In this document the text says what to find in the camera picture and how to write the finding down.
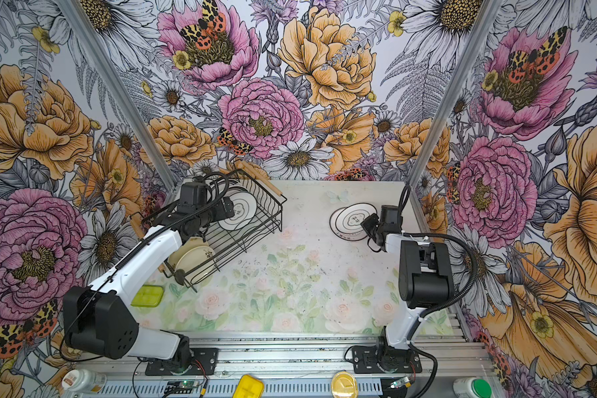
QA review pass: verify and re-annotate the white plate ring pattern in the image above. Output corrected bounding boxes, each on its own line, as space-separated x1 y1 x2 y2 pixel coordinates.
329 202 376 242

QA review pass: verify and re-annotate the black wire dish rack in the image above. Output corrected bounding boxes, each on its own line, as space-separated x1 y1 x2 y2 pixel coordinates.
123 163 286 290

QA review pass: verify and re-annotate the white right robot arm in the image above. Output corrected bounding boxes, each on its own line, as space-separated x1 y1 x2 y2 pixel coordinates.
362 214 455 373

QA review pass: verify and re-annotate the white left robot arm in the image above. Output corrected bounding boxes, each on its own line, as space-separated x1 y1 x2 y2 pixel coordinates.
61 199 234 373

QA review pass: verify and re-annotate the green translucent square dish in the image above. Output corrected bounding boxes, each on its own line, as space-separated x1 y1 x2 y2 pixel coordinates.
131 285 164 308

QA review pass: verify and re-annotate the cream bowl plate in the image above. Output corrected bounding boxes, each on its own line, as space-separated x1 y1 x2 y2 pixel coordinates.
167 237 215 285

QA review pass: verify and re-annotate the white green rimmed plate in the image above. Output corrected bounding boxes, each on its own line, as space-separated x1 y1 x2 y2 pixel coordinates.
219 187 257 232

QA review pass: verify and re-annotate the round yellow lid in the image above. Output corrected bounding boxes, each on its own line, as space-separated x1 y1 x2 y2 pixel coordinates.
330 371 359 398

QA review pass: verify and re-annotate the yellow plastic block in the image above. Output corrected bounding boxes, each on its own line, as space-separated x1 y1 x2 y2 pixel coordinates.
232 375 265 398

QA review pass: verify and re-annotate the green white button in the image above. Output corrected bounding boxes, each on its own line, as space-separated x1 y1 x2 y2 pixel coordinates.
453 377 493 398

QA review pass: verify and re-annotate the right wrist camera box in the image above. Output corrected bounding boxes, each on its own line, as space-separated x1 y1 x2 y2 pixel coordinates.
380 205 402 232

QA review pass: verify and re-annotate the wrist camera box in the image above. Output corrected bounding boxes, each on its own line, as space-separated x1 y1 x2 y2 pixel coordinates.
380 205 402 232
179 181 208 209

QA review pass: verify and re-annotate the black corrugated cable conduit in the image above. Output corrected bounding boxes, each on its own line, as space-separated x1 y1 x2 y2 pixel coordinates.
397 183 479 319

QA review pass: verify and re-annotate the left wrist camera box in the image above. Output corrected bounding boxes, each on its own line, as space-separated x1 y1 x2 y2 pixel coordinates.
179 181 208 209

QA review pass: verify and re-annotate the aluminium left corner post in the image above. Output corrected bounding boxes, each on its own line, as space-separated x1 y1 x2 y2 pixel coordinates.
58 1 177 192

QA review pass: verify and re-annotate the aluminium corner post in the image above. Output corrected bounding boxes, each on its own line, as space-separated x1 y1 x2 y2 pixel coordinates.
408 0 503 188
58 1 177 192

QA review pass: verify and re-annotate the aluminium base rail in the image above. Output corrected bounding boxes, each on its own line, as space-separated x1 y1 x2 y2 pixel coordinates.
74 329 494 398

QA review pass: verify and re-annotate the aluminium right corner post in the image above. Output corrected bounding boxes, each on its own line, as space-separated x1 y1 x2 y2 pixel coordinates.
408 0 503 188

